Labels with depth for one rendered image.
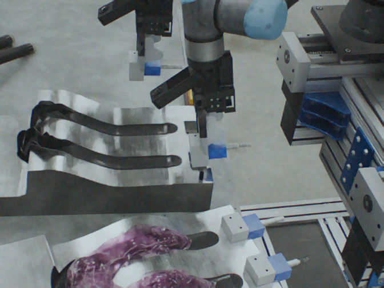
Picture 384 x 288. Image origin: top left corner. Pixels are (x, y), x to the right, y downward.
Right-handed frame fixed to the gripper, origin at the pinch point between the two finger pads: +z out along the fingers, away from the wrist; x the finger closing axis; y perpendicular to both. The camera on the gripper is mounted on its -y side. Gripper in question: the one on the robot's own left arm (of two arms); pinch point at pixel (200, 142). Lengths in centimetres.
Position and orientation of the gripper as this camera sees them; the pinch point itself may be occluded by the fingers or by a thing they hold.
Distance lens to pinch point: 131.8
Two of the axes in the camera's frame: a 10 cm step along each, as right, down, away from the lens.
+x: -1.0, -5.6, 8.2
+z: 0.7, 8.2, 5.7
